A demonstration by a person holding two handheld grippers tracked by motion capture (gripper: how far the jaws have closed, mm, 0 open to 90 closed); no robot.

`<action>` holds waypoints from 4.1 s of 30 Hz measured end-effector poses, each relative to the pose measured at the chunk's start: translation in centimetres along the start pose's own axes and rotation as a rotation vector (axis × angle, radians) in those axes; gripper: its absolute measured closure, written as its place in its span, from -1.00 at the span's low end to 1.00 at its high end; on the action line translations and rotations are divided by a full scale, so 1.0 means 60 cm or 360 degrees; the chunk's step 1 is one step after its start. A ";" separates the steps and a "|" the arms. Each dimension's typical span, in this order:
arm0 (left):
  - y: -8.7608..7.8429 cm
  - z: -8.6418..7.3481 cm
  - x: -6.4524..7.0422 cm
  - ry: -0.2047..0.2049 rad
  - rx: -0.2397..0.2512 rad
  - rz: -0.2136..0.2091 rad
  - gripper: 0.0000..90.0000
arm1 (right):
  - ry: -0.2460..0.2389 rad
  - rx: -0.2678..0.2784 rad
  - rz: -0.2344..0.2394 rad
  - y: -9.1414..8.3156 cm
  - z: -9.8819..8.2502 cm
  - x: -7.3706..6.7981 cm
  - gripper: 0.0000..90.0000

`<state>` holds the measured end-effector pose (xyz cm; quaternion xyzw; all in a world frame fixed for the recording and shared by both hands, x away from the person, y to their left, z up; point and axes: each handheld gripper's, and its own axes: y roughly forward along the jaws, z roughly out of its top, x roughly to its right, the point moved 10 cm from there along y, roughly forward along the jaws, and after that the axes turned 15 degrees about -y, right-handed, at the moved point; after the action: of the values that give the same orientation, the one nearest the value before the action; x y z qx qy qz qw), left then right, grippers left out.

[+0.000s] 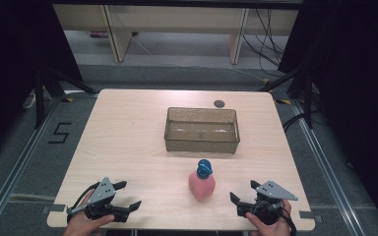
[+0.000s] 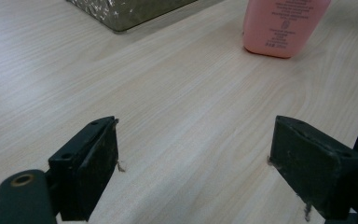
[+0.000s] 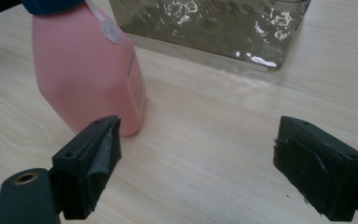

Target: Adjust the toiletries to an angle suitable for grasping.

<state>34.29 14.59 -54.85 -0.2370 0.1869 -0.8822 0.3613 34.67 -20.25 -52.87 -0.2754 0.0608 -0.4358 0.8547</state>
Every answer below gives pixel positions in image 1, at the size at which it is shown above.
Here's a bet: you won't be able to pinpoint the pink bottle with blue cap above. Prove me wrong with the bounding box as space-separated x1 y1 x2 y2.
188 158 217 202

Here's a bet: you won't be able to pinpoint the black metal stand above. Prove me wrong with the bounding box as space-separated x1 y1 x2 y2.
258 64 317 131
33 66 100 130

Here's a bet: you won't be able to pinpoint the black hanging cables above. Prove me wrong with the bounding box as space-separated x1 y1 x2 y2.
241 8 287 79

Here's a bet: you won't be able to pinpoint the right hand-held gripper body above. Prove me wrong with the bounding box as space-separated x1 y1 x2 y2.
237 180 299 226

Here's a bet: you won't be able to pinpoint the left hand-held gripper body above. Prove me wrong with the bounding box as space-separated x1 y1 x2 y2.
84 176 131 224

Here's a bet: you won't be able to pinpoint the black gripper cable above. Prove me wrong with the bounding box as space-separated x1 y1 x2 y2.
279 210 298 236
66 182 101 224

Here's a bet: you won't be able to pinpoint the black curtain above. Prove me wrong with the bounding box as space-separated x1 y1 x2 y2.
0 0 84 165
277 0 378 236

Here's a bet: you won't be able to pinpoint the light wooden desk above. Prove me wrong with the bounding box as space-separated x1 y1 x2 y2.
52 4 300 66

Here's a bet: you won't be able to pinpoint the clear brown plastic box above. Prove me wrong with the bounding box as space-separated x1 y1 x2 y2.
163 106 241 154

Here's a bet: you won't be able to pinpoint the black floor cable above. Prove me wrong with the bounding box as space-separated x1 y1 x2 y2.
282 111 313 133

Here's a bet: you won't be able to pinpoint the person's right hand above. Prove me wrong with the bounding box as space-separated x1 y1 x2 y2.
244 200 293 236

